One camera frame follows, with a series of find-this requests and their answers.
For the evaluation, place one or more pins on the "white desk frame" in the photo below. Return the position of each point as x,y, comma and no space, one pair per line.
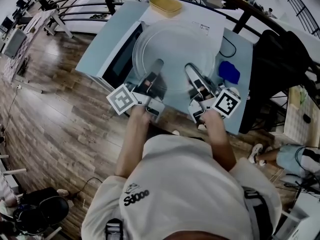
58,24

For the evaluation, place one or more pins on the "clear glass turntable plate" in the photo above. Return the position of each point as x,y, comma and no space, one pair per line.
175,46

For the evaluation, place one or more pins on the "black office chair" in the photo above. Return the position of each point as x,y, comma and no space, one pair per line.
47,209

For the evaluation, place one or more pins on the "person's right hand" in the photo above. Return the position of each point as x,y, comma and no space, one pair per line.
213,119

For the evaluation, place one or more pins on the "person's white t-shirt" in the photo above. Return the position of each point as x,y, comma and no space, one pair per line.
180,184

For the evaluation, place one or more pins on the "white box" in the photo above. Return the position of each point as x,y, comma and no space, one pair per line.
303,219

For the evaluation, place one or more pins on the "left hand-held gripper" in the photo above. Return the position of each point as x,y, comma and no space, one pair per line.
122,99

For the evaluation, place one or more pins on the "white cabinet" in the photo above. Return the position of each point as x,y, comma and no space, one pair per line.
13,44

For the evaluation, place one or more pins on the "white microwave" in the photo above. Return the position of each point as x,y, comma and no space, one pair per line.
120,56

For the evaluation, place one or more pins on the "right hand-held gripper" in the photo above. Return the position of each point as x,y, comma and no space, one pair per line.
226,102

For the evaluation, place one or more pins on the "black computer mouse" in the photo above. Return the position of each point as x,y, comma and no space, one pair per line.
307,118

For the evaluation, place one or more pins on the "yellow plastic container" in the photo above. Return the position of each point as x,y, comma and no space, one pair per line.
166,5

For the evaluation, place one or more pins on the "person's left forearm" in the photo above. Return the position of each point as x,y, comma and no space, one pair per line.
132,146

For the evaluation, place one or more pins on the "blue cloth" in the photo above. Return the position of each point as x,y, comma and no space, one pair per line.
228,71

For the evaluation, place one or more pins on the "person's right forearm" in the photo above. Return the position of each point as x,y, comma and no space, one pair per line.
221,146

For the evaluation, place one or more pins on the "white grid board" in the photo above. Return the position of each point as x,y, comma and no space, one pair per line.
297,124

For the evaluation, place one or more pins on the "person's left hand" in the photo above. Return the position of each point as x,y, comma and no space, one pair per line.
140,116

